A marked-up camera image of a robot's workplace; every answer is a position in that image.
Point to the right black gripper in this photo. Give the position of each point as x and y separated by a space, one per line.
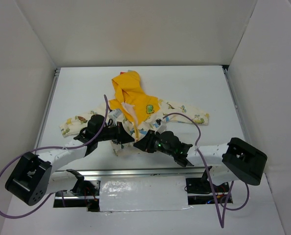
147 141

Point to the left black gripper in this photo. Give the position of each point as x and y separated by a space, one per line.
121 133

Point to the yellow hooded printed child jacket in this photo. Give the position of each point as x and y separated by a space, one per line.
140 111

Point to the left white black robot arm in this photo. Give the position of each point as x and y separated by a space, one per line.
36 175

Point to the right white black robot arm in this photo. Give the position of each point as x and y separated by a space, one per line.
235 160

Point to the white foil covered panel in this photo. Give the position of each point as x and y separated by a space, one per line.
134 194

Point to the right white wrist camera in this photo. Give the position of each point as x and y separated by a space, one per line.
160 125

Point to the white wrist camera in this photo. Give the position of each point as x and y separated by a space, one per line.
114 114
160 125

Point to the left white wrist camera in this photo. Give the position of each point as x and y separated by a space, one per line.
114 114

